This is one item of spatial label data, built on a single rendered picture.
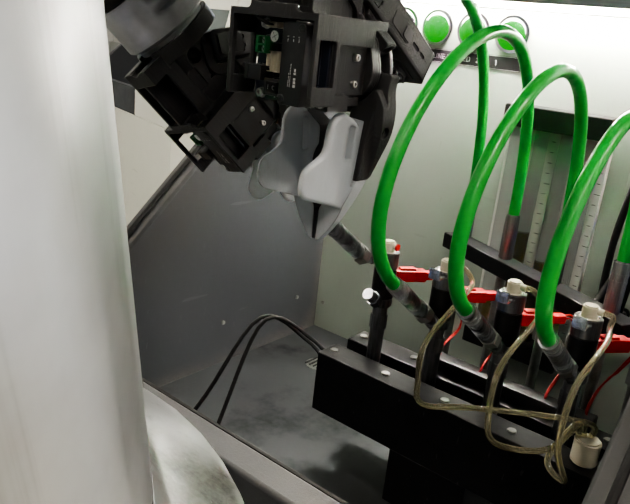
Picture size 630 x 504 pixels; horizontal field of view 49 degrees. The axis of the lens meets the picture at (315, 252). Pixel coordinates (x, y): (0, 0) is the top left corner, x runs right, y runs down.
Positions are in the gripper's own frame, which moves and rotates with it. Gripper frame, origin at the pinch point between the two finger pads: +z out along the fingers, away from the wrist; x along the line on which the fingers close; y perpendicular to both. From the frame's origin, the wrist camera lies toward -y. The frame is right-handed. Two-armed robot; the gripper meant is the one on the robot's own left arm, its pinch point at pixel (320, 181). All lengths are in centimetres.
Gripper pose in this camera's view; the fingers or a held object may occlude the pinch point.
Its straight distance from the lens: 67.4
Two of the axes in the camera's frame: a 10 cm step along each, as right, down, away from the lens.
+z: 5.6, 6.4, 5.3
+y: -5.4, 7.7, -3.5
